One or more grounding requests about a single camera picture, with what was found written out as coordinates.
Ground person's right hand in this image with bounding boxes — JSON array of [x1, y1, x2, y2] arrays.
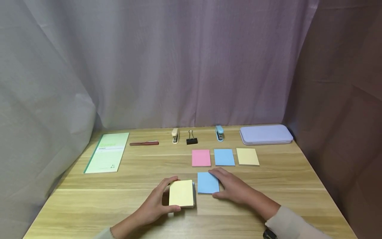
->
[[208, 168, 259, 206]]

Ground person's left hand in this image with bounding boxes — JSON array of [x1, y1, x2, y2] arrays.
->
[[133, 177, 182, 230]]

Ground blue paper card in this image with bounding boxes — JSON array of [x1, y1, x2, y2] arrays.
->
[[197, 172, 221, 195]]

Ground card stack with yellow top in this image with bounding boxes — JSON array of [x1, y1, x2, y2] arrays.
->
[[168, 180, 196, 208]]

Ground person's left forearm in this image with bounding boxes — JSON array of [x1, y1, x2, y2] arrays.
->
[[95, 216, 142, 239]]

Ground person's right forearm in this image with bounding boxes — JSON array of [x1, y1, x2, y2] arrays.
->
[[249, 194, 332, 239]]

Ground blue sticky note pad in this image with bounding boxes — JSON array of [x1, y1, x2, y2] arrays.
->
[[214, 149, 236, 166]]

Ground pink sticky note pad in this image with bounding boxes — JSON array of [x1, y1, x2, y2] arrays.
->
[[191, 149, 212, 167]]

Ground yellow sticky note pad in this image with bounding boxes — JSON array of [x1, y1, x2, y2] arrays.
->
[[236, 148, 260, 166]]

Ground lavender pencil case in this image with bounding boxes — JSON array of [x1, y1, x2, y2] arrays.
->
[[239, 124, 293, 146]]

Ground green notebook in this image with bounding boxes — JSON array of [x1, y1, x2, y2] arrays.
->
[[84, 132, 130, 174]]

